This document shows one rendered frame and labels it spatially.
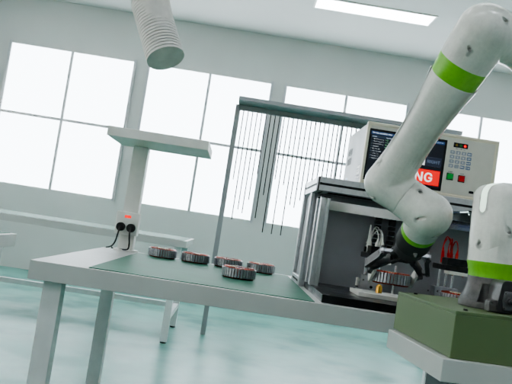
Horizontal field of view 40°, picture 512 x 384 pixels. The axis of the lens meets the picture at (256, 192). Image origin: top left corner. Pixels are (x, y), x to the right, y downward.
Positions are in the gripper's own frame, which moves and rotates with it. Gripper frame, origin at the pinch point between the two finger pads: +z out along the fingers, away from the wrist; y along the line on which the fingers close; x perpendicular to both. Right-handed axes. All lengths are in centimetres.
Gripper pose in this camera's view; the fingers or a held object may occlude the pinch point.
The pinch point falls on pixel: (391, 277)
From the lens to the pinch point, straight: 203.0
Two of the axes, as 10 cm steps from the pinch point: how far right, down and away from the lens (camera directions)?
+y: -9.9, -1.5, -0.2
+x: -1.2, 8.3, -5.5
